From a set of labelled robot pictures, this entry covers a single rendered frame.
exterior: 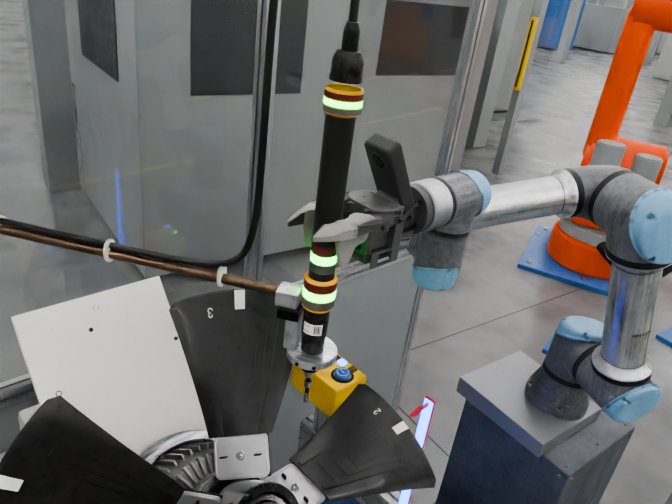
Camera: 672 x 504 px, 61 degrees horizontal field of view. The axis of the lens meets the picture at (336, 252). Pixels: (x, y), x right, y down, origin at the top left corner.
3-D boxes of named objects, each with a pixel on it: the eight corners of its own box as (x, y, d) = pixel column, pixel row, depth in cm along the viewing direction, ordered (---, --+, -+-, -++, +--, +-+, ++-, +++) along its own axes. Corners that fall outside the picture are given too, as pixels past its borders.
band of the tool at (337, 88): (318, 114, 62) (321, 88, 61) (327, 107, 66) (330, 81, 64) (356, 121, 61) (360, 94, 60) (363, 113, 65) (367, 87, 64)
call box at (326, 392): (289, 388, 144) (293, 354, 139) (319, 373, 151) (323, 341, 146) (331, 425, 134) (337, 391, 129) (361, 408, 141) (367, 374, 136)
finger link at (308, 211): (285, 258, 71) (346, 247, 75) (289, 215, 68) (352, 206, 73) (274, 247, 73) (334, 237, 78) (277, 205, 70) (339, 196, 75)
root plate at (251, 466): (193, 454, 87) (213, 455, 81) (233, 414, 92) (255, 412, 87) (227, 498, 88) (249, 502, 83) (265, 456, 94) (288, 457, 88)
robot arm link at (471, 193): (487, 226, 91) (501, 176, 87) (446, 241, 84) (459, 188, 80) (448, 207, 96) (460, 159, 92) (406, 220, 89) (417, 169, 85)
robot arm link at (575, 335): (573, 351, 144) (592, 306, 138) (609, 387, 133) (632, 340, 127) (533, 353, 141) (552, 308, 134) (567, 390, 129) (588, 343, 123)
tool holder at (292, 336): (265, 360, 77) (270, 299, 72) (281, 332, 83) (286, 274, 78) (330, 376, 75) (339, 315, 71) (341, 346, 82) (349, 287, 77)
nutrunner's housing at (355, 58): (292, 374, 79) (330, 20, 58) (300, 357, 82) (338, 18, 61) (319, 380, 78) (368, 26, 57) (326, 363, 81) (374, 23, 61)
